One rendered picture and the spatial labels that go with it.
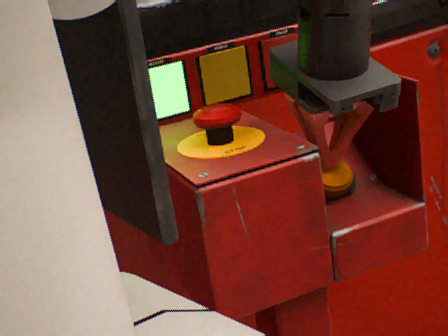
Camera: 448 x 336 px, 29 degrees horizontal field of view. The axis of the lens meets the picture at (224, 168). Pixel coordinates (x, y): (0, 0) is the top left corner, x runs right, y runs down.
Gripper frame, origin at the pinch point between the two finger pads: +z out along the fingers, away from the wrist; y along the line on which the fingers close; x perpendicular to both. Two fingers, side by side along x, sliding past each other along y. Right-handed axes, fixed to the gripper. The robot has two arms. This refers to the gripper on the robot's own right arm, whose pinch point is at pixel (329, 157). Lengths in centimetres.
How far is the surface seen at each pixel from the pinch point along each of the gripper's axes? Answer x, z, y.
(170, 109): 10.5, -3.0, 9.7
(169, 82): 10.2, -5.3, 10.3
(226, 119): 9.6, -6.7, 0.2
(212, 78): 6.1, -4.7, 10.1
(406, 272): -20.4, 31.8, 12.6
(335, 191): 0.5, 2.3, -1.8
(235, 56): 3.6, -6.0, 10.5
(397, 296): -18.6, 34.4, 11.7
